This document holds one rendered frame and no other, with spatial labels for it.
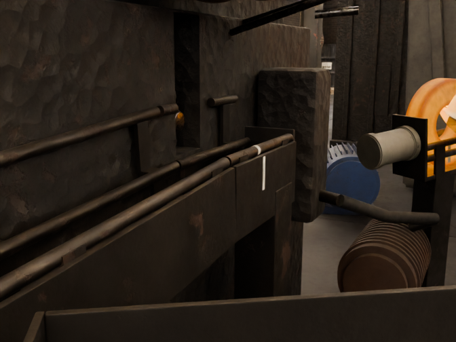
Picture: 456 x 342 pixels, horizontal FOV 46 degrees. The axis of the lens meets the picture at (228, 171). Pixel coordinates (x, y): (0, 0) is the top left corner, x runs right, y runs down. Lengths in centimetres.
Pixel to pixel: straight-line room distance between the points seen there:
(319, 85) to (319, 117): 5
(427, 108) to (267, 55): 29
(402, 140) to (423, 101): 8
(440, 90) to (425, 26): 239
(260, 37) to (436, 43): 249
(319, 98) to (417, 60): 256
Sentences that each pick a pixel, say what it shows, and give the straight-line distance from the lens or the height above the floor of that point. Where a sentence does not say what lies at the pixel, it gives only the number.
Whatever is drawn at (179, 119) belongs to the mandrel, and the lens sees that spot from 68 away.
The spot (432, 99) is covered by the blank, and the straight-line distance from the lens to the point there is 97.
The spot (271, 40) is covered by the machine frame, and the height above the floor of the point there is 84.
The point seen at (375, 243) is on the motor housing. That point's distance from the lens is 88.
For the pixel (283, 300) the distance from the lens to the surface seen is 23.
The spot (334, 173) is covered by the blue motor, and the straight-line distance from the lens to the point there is 268.
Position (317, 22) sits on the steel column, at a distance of 939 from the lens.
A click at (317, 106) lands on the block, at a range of 82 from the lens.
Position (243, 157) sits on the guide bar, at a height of 71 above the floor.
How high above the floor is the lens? 82
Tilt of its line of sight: 12 degrees down
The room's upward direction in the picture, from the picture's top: straight up
